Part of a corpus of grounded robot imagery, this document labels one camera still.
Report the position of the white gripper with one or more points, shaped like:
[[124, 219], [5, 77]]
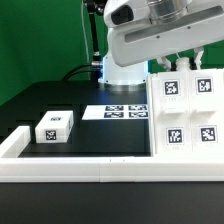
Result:
[[172, 26]]

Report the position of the white cabinet body box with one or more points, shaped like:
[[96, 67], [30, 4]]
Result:
[[182, 67]]

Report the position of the white cabinet top block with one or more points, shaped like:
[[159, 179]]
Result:
[[54, 127]]

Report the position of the white base marker sheet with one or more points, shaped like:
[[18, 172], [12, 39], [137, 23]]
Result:
[[116, 112]]

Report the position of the white U-shaped workspace fence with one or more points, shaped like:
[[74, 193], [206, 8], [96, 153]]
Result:
[[14, 168]]

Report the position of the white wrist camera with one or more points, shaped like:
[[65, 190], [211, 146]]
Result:
[[119, 12]]

